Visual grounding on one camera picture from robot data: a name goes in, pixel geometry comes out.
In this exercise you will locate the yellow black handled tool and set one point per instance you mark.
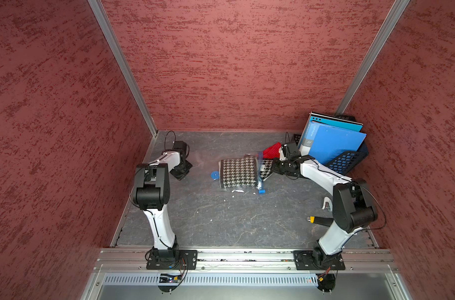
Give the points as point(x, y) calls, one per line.
point(323, 221)

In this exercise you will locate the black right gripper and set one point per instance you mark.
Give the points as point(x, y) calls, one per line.
point(275, 167)

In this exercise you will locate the red knitted scarf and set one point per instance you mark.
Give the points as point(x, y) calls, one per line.
point(272, 152)

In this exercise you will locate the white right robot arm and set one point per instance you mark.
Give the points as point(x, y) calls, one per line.
point(352, 204)

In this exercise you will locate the dark blue mesh file rack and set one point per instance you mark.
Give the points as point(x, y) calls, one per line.
point(346, 161)

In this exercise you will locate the left aluminium corner post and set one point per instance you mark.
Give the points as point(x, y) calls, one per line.
point(110, 36)

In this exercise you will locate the right aluminium corner post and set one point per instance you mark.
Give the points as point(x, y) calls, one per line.
point(393, 16)

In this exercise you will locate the teal document folder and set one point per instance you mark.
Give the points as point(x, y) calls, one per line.
point(336, 122)

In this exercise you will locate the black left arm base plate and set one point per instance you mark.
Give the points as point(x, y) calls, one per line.
point(171, 259)

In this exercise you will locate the blue round vacuum valve cap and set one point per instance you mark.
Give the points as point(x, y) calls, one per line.
point(215, 175)

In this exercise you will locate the blue document folder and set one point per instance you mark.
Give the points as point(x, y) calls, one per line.
point(325, 142)

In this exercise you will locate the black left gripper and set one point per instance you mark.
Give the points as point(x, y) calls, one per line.
point(178, 176)

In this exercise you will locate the black white houndstooth scarf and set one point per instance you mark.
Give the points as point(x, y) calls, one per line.
point(238, 172)

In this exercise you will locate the aluminium corner post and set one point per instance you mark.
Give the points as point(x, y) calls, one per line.
point(393, 16)
point(110, 36)

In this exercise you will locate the aluminium front frame rail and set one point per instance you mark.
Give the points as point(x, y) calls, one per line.
point(247, 260)

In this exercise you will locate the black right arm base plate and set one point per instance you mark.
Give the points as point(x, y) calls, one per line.
point(316, 260)

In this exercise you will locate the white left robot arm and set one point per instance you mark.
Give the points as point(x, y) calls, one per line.
point(151, 191)

